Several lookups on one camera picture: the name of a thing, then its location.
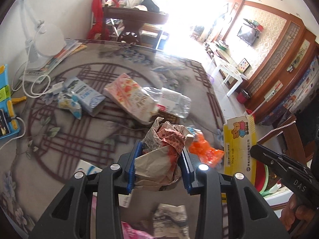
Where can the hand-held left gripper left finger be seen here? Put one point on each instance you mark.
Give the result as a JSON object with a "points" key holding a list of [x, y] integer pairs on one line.
{"points": [[137, 151]]}

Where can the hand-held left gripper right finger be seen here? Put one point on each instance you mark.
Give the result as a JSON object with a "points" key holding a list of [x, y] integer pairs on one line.
{"points": [[185, 165]]}

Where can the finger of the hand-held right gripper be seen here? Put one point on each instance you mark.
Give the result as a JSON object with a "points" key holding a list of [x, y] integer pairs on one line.
{"points": [[264, 153]]}

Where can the brown paper bag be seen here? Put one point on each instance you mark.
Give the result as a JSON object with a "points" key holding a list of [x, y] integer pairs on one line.
{"points": [[154, 164]]}

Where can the yellow cardboard box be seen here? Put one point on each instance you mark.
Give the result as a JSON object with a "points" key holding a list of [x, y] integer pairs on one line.
{"points": [[239, 142]]}

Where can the blue white toothpaste box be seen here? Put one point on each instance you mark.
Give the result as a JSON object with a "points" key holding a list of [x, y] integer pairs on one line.
{"points": [[86, 95]]}

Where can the person's right hand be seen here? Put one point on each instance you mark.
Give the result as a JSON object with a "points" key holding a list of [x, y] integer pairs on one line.
{"points": [[299, 214]]}

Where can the orange plastic wrapper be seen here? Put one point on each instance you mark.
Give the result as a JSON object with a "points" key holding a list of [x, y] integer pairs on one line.
{"points": [[204, 149]]}

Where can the red basin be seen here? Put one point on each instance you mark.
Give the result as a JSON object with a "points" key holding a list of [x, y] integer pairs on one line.
{"points": [[260, 179]]}

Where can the green basin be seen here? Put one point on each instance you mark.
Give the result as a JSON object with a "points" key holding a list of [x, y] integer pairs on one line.
{"points": [[271, 190]]}

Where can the brown wooden chair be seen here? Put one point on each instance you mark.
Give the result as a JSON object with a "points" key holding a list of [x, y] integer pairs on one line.
{"points": [[295, 144]]}

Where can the dark brown box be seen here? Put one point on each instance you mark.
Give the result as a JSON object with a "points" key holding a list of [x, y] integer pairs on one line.
{"points": [[172, 118]]}

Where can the white blue tissue pack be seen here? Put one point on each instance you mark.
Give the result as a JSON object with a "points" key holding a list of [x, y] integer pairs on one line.
{"points": [[86, 166]]}

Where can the crumpled printed paper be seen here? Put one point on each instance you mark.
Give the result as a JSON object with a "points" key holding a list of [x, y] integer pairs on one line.
{"points": [[172, 219]]}

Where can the pink strawberry carton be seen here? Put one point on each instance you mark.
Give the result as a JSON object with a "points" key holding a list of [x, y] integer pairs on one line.
{"points": [[129, 94]]}

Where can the red bin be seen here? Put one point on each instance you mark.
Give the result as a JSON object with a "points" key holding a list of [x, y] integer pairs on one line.
{"points": [[242, 97]]}

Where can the colourful printed board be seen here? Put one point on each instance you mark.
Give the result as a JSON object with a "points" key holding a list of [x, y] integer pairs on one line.
{"points": [[294, 99]]}

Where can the clear plastic bottle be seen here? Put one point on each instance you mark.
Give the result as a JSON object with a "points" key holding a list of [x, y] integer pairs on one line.
{"points": [[172, 99]]}

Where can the patterned tablecloth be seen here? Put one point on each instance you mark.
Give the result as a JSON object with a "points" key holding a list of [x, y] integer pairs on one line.
{"points": [[74, 134]]}

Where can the pink plastic packet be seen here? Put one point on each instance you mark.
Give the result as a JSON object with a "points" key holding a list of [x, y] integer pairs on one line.
{"points": [[134, 232]]}

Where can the blue yellow snack wrapper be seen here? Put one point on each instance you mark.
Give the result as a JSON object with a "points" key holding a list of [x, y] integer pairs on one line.
{"points": [[71, 105]]}

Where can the white coffee table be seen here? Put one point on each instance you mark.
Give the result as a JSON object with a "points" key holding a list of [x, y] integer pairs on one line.
{"points": [[228, 71]]}

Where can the framed colourful picture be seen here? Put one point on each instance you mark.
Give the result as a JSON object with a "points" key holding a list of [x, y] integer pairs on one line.
{"points": [[243, 65]]}

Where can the white charger plug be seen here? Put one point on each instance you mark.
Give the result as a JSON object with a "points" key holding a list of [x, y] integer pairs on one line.
{"points": [[57, 87]]}

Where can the stack of booklets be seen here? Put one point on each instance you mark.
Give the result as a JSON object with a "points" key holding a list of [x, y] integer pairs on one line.
{"points": [[62, 54]]}

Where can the dark wooden chair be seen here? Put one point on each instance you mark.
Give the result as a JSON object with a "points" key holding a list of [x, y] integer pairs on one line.
{"points": [[139, 17]]}

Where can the blue toy device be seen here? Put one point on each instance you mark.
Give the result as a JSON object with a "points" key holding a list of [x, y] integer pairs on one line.
{"points": [[5, 114]]}

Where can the white desk lamp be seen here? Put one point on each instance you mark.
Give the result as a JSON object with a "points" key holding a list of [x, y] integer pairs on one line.
{"points": [[48, 43]]}

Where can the red cloth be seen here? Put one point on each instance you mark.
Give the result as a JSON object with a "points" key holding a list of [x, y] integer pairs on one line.
{"points": [[98, 12]]}

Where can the black bag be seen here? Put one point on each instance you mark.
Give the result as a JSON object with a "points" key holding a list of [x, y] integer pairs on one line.
{"points": [[150, 5]]}

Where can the wooden wall panel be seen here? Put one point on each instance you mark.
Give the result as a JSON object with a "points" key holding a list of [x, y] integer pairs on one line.
{"points": [[279, 62]]}

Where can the wall television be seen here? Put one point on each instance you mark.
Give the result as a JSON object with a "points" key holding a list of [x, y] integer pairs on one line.
{"points": [[246, 36]]}

